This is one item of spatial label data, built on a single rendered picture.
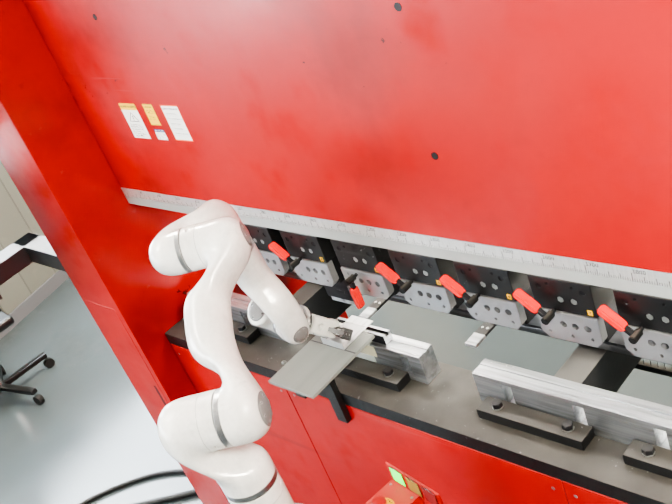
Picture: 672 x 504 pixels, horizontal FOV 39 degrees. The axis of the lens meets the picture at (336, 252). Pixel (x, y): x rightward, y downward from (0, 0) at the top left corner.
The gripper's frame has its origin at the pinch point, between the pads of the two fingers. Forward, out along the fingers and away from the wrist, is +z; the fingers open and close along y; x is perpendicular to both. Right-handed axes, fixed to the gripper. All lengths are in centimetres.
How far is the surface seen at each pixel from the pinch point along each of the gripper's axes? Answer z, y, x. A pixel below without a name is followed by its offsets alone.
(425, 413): 7.3, -30.7, 14.3
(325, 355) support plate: -3.0, -0.3, 7.2
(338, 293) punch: -3.9, 0.4, -10.2
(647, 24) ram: -65, -107, -58
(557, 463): 6, -71, 15
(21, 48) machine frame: -72, 86, -55
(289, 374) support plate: -9.5, 4.8, 14.8
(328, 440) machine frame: 24.7, 15.5, 32.7
